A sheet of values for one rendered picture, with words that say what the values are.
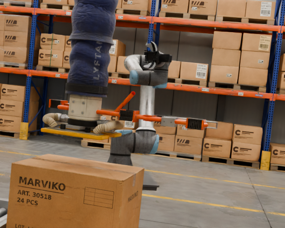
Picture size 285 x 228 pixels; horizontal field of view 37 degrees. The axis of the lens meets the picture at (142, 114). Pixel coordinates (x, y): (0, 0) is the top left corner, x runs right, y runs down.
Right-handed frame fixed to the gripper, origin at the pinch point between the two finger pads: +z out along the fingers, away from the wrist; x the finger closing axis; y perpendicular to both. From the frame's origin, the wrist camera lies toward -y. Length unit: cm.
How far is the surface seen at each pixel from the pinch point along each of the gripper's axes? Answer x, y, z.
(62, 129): -44, 33, 35
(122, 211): -79, -5, 38
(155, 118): -33.4, -13.3, 25.1
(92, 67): -11.1, 21.2, 30.1
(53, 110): -90, 477, -759
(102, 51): -2.5, 18.4, 26.6
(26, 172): -67, 46, 43
